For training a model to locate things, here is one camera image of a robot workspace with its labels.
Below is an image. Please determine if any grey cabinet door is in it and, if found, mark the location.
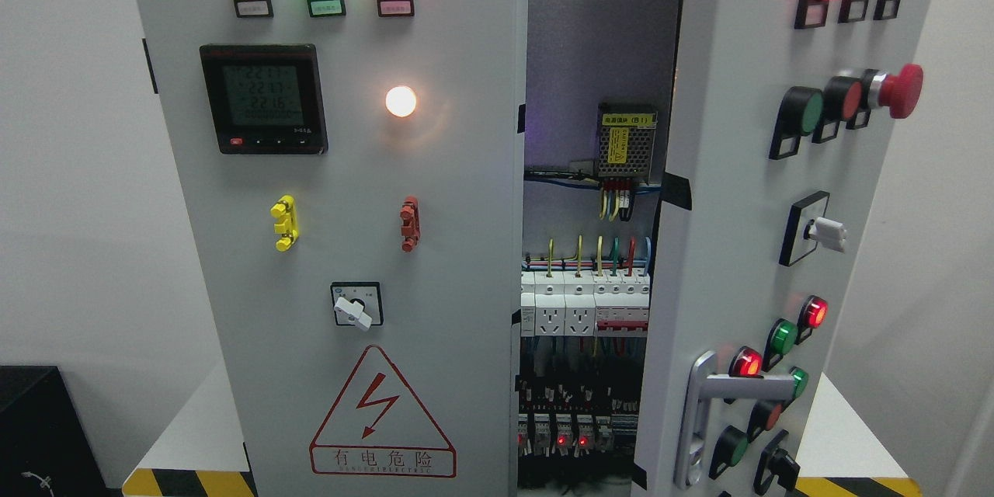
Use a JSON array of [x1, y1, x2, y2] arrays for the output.
[[136, 0, 527, 496], [631, 0, 931, 496]]

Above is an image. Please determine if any white socket breaker row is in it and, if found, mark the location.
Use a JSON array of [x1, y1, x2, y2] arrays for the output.
[[520, 269, 651, 338]]

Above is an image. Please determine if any white indicator light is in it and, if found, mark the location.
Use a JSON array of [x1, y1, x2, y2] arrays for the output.
[[384, 85, 418, 118]]

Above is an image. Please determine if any perforated metal power supply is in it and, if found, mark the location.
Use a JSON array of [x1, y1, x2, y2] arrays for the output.
[[596, 102, 659, 179]]

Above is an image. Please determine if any relay terminal row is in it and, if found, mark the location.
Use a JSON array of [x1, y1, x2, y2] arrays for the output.
[[516, 379, 641, 458]]

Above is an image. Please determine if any red electric hazard warning sticker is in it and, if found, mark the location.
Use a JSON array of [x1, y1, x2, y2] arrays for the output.
[[310, 345, 457, 478]]

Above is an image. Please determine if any black digital power meter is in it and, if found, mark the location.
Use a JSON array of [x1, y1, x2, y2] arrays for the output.
[[200, 43, 328, 155]]

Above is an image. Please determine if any red emergency stop button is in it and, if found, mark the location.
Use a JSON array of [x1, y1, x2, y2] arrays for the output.
[[862, 63, 924, 120]]

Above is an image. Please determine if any black box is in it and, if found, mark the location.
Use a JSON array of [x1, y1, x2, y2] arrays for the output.
[[1, 366, 107, 496]]

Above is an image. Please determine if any red terminal post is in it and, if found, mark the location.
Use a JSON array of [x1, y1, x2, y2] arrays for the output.
[[400, 196, 420, 253]]

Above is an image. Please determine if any white rotary selector switch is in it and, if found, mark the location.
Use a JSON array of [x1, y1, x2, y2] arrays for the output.
[[330, 281, 384, 332]]

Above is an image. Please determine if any yellow terminal post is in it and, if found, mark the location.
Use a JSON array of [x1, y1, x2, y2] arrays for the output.
[[269, 195, 299, 252]]

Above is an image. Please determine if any silver door handle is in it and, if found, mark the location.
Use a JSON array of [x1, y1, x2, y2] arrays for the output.
[[674, 349, 794, 490]]

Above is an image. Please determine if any right door rotary switch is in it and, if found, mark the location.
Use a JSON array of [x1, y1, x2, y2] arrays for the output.
[[780, 190, 847, 266]]

